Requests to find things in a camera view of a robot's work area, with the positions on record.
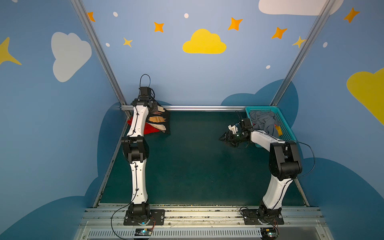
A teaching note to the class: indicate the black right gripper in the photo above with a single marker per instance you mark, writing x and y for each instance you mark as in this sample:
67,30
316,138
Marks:
229,136

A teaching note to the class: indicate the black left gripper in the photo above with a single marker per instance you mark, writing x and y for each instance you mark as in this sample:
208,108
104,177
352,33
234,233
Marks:
154,106

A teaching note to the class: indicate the black printed t shirt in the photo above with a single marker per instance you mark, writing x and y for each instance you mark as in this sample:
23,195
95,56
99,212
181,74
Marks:
160,119

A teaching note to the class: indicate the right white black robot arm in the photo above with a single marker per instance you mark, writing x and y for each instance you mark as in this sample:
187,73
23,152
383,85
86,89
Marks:
284,165

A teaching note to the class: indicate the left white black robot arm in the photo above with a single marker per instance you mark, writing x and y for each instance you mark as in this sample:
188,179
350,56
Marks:
136,151

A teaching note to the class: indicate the red folded t shirt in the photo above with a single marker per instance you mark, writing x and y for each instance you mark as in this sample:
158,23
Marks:
148,128

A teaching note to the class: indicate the grey t shirt in basket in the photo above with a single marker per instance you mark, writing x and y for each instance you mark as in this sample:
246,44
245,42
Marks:
265,121

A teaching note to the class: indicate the yellow garment in basket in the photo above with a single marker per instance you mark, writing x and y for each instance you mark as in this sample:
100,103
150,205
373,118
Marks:
279,130

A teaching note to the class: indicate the teal plastic basket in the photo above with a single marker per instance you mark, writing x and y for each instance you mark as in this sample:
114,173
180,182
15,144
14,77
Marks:
287,132

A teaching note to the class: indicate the right green circuit board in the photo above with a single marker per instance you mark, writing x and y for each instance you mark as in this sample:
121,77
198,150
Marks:
269,234

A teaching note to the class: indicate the green circuit board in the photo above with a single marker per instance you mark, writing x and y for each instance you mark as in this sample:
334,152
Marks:
269,234
143,232

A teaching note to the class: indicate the left green circuit board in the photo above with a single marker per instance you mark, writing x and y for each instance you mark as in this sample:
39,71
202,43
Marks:
143,232

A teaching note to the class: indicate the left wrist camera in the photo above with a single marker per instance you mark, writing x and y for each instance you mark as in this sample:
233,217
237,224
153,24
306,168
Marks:
146,93

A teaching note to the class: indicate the horizontal aluminium frame rail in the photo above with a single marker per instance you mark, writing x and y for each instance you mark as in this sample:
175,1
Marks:
170,108

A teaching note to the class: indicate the left side floor rail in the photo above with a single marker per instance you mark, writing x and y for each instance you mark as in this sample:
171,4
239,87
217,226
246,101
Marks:
110,167

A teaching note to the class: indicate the floor rail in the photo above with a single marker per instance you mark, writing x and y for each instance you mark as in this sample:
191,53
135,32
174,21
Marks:
299,186
110,167

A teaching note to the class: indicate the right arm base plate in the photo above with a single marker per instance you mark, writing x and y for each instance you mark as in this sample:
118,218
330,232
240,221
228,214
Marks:
250,217

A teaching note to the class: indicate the right side floor rail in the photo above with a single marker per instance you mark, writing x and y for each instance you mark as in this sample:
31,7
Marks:
299,186

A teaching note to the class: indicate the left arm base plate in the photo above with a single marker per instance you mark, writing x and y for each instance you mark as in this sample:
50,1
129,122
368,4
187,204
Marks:
156,216

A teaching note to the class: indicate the left aluminium corner post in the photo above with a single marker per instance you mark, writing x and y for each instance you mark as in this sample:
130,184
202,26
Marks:
88,26

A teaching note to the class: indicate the aluminium corner post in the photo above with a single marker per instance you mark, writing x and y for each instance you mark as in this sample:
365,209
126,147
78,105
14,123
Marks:
304,50
88,26

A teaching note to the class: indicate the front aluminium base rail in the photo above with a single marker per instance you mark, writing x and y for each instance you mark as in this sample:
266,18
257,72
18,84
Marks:
201,223

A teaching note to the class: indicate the right aluminium corner post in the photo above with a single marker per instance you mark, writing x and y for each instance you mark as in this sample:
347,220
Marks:
304,50

